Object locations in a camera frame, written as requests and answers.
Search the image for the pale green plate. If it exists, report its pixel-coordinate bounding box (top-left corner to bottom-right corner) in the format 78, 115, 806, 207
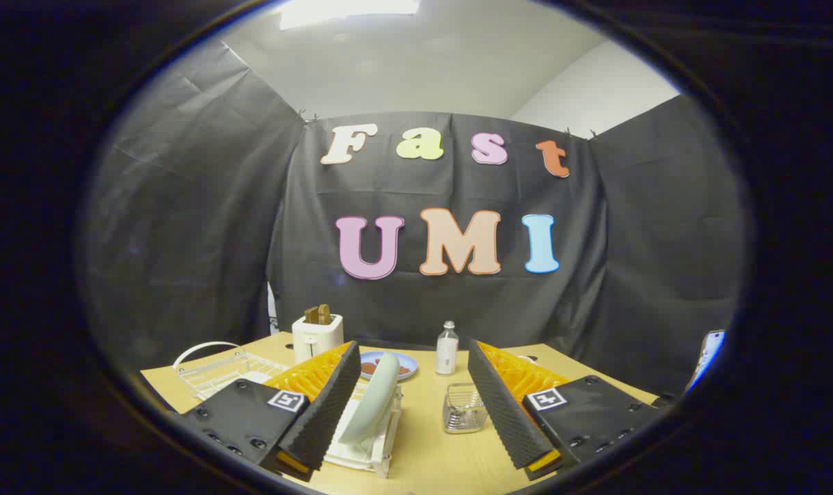
338, 351, 400, 445

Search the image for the small clear bottle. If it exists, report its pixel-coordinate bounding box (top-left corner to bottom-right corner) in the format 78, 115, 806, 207
435, 320, 459, 376

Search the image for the clear wire basket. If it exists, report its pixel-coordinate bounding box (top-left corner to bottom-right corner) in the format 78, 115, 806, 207
443, 382, 489, 435

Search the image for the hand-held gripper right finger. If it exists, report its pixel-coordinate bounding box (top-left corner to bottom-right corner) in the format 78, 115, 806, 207
467, 338, 662, 481

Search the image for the ceiling light panel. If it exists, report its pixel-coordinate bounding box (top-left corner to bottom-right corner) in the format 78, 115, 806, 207
279, 0, 421, 31

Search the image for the white dish rack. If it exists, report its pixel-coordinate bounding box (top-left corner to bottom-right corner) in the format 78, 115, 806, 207
324, 382, 403, 479

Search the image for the white wire basket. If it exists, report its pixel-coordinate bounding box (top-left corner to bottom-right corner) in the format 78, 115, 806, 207
173, 341, 292, 401

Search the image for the blue plate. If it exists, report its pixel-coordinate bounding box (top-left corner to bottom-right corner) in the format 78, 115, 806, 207
358, 351, 419, 382

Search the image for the smartphone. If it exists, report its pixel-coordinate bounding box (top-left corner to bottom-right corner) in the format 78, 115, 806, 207
684, 330, 726, 393

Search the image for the black backdrop cloth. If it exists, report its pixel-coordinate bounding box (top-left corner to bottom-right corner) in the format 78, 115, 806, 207
79, 40, 750, 396

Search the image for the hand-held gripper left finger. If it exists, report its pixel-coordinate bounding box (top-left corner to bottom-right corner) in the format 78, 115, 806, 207
180, 340, 362, 482

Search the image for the white toaster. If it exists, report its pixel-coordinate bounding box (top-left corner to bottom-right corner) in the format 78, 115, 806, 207
292, 313, 344, 365

